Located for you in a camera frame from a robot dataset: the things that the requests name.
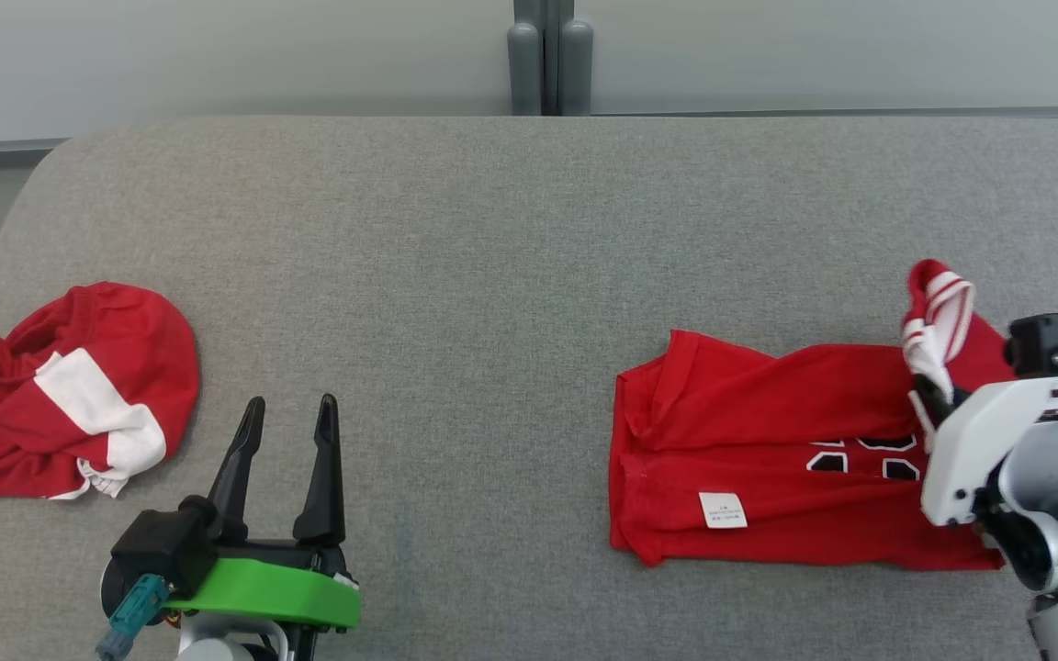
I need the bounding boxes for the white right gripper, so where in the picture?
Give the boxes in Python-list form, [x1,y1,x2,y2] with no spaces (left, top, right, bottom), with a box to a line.
[912,372,1058,528]

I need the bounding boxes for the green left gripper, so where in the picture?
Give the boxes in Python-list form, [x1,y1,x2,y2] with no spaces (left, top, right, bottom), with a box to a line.
[166,394,363,632]

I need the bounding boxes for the red jersey with number print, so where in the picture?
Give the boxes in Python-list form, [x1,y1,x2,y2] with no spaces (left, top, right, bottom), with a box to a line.
[609,260,1021,572]

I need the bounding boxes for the red shorts with white stripe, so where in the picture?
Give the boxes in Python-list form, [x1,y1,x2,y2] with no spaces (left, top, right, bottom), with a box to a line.
[0,282,201,501]

